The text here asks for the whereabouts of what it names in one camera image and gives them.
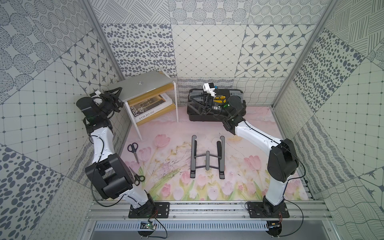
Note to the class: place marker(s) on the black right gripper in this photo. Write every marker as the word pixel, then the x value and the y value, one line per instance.
pixel 201 110

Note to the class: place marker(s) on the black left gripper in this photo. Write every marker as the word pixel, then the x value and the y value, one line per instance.
pixel 111 98

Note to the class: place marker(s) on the silver grey laptop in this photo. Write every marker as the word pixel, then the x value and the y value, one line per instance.
pixel 141 84

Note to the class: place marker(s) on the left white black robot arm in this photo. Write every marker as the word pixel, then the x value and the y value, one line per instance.
pixel 108 174

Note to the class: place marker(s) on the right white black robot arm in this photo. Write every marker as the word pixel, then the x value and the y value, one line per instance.
pixel 282 161

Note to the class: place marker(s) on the grey folding laptop stand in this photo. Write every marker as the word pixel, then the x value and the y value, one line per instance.
pixel 220 156

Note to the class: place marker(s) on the white wooden two-tier shelf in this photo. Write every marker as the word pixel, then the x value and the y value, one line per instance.
pixel 149 95

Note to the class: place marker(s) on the white Folio book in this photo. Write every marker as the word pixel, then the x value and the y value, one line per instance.
pixel 150 106

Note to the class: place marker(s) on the pink floral table mat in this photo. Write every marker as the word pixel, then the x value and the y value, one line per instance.
pixel 183 160

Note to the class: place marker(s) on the green circuit board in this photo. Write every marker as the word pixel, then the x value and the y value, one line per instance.
pixel 150 226

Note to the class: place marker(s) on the black plastic toolbox yellow handle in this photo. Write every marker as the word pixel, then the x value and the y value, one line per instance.
pixel 219 92

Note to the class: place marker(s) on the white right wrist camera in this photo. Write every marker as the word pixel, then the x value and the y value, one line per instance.
pixel 210 89

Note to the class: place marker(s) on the blue handled scissors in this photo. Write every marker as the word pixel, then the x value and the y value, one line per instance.
pixel 132 148

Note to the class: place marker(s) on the black handled scissors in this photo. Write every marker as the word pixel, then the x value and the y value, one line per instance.
pixel 138 178

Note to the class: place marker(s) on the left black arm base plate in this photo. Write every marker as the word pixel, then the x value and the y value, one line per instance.
pixel 159 210

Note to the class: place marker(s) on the aluminium mounting rail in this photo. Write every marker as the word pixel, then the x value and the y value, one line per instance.
pixel 213 211

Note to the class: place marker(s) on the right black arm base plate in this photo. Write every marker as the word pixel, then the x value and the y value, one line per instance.
pixel 264 210

